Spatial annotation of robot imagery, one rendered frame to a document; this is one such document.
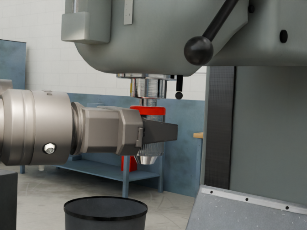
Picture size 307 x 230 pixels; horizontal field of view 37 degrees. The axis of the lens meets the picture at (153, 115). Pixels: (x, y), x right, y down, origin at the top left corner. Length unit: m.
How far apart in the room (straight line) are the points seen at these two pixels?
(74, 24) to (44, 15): 7.48
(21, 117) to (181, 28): 0.20
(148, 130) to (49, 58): 7.24
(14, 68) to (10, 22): 1.14
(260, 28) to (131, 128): 0.22
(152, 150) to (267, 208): 0.39
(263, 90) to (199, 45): 0.48
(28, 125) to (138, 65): 0.14
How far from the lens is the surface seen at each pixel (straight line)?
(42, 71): 7.91
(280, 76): 0.91
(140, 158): 0.59
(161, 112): 0.58
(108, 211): 2.90
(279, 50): 0.65
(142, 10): 0.50
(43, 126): 0.52
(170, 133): 0.58
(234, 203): 0.95
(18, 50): 8.03
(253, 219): 0.93
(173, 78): 0.57
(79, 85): 7.16
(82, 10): 0.51
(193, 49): 0.46
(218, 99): 0.97
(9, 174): 0.93
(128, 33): 0.51
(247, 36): 0.64
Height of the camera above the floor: 1.29
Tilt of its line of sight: 3 degrees down
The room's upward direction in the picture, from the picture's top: 3 degrees clockwise
